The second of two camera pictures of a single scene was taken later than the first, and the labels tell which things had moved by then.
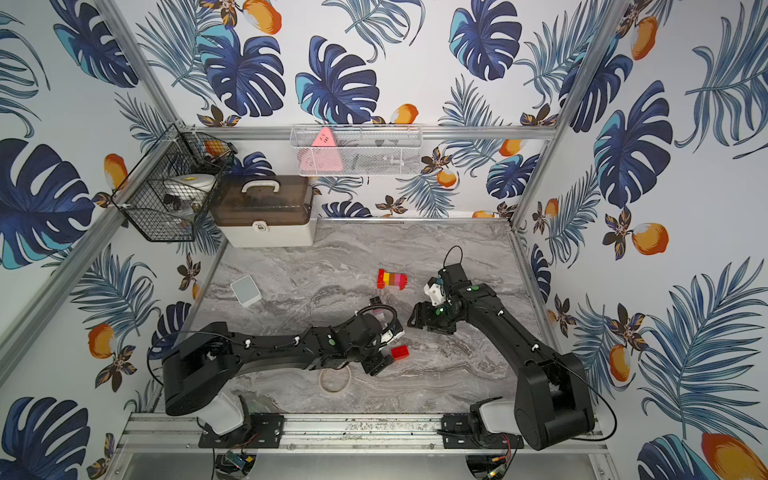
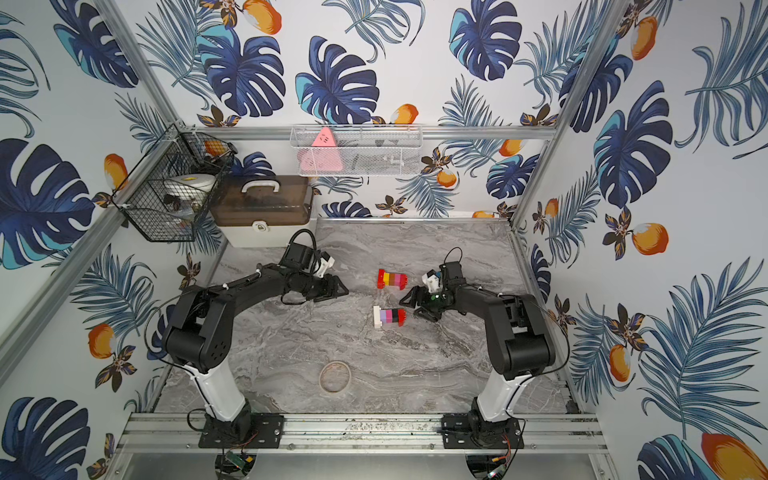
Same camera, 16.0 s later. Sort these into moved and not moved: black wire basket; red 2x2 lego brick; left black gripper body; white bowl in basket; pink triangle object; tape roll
Moved: left black gripper body; red 2x2 lego brick
Not moved: tape roll; white bowl in basket; pink triangle object; black wire basket
